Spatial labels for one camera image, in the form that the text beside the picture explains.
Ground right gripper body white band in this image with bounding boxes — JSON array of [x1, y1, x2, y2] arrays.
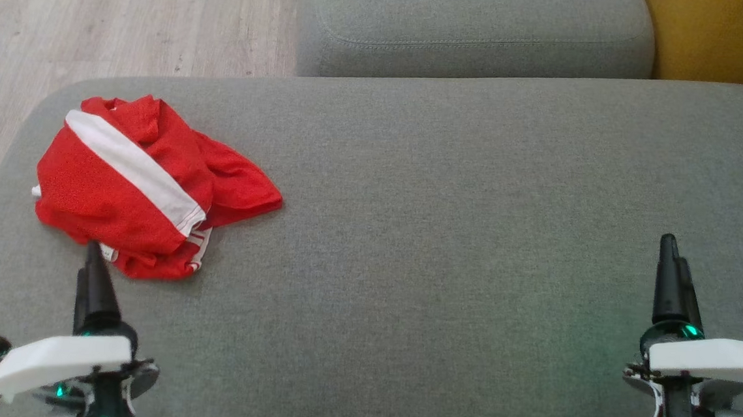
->
[[622, 310, 743, 417]]

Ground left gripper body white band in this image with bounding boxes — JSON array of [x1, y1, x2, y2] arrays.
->
[[0, 315, 162, 417]]

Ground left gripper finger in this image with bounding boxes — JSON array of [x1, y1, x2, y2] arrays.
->
[[72, 266, 89, 334], [80, 241, 127, 335]]

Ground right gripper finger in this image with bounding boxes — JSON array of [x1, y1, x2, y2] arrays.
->
[[652, 233, 688, 326], [674, 258, 708, 333]]

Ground red shorts with white stripe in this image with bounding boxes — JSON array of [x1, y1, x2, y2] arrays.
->
[[28, 87, 222, 257]]

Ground large grey sofa seat cushion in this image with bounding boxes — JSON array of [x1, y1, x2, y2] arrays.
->
[[0, 32, 743, 417]]

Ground wide yellow sofa backrest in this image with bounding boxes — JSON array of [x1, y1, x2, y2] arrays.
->
[[637, 0, 743, 88]]

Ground long grey sofa seat cushion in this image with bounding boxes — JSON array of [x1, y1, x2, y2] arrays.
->
[[294, 0, 660, 101]]

